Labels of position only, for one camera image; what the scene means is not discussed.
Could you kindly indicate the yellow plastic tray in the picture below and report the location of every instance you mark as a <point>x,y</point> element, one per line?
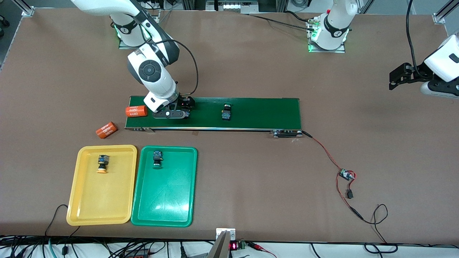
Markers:
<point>100,200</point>

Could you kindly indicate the small green circuit board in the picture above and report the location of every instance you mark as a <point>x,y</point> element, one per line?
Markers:
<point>347,174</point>

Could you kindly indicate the green conveyor belt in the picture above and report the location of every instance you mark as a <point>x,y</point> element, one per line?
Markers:
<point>279,113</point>

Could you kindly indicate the green push button switch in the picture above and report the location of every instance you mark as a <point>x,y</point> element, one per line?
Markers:
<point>157,158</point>
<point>226,111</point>

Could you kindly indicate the red clip lead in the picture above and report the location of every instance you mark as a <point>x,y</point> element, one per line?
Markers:
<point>256,246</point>

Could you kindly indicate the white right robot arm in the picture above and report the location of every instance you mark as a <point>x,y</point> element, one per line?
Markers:
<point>154,75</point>

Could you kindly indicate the orange cylinder marked 4680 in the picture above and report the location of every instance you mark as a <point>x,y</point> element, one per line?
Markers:
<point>107,130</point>
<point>136,111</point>

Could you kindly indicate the red black power lead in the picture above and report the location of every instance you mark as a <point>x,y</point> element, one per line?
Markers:
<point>355,212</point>

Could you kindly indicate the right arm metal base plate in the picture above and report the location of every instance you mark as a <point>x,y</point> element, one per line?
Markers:
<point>122,46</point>

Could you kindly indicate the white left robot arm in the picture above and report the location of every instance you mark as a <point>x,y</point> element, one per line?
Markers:
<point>448,59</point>

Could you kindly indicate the aluminium corner profile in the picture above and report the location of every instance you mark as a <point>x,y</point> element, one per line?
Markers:
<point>439,18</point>
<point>28,11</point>

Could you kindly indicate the red digit display module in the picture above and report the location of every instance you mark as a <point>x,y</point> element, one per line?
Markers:
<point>233,246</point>

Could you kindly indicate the silver mounting plate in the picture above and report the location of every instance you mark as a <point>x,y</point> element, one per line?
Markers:
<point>231,233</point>

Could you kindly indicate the white device in frame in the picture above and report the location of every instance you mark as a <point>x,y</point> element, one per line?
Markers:
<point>236,5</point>

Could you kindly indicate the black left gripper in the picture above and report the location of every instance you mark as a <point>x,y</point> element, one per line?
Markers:
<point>418,74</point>

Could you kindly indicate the green plastic tray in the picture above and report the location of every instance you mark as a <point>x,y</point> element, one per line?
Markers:
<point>165,193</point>

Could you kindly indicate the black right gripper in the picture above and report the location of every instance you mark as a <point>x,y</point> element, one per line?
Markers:
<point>185,102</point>

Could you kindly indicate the grey metal bar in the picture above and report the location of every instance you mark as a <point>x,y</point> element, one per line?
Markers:
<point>219,249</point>

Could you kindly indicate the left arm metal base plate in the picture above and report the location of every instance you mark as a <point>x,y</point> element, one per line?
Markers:
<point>324,51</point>

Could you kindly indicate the aluminium frame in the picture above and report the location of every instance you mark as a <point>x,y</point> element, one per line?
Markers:
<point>193,3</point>

